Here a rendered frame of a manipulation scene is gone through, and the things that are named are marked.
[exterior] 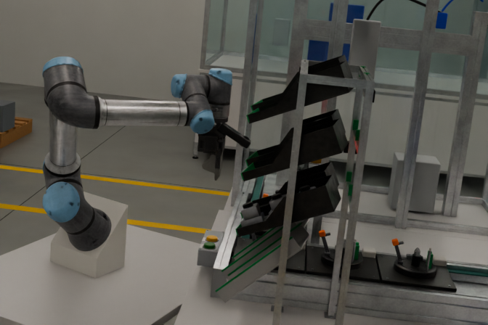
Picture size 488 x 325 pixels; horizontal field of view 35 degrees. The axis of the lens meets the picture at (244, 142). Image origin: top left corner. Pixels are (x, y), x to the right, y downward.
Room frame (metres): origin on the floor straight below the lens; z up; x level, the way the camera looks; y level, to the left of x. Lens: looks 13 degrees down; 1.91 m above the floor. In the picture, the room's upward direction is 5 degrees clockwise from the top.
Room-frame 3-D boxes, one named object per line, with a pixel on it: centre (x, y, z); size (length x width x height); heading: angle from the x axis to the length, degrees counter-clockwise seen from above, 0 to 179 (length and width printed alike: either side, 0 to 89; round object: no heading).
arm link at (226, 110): (2.45, 0.09, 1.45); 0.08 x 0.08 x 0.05
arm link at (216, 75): (2.45, 0.10, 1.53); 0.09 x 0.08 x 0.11; 114
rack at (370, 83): (2.12, -0.23, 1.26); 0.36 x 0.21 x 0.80; 176
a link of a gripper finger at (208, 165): (2.44, 0.10, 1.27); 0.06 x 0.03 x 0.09; 86
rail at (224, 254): (2.77, 0.00, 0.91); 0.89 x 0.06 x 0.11; 176
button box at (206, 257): (2.59, 0.08, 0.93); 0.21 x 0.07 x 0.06; 176
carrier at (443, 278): (2.46, -0.61, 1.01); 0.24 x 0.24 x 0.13; 86
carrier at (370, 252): (2.47, -0.37, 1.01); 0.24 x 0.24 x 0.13; 86
